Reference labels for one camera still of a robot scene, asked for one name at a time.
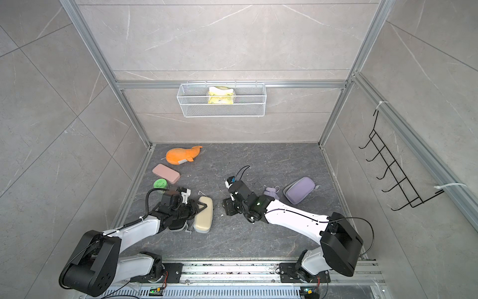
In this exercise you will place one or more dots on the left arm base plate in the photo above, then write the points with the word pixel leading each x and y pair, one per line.
pixel 169 272

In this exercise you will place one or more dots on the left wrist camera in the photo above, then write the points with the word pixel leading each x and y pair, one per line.
pixel 185 193

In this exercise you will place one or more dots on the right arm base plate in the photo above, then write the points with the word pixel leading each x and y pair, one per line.
pixel 289 273

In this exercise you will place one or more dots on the black wire hook rack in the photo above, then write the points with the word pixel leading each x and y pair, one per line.
pixel 394 169

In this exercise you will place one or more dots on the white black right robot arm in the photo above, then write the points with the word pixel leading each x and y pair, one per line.
pixel 339 244

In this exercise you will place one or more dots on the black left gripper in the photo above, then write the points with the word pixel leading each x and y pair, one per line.
pixel 193 207

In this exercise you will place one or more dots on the white wire wall basket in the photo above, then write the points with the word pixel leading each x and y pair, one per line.
pixel 201 100

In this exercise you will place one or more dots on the white zippered umbrella sleeve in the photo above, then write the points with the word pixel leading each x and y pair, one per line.
pixel 203 220

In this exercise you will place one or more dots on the orange plush whale toy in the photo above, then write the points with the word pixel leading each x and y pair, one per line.
pixel 177 156

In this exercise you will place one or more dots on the pink hard case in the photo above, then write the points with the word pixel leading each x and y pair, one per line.
pixel 167 173

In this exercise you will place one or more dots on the purple umbrella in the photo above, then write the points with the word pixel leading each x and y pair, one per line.
pixel 272 192

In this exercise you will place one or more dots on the yellow packet in basket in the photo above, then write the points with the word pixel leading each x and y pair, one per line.
pixel 221 96

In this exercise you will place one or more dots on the green lidded air freshener can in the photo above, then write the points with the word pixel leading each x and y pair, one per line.
pixel 160 185

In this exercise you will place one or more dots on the aluminium mounting rail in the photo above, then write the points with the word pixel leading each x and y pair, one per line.
pixel 253 279

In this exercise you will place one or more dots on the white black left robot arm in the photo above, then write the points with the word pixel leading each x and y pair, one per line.
pixel 96 262

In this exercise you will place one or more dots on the purple zippered umbrella sleeve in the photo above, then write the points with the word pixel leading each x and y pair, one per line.
pixel 300 189

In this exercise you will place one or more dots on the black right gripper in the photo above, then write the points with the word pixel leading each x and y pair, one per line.
pixel 228 206

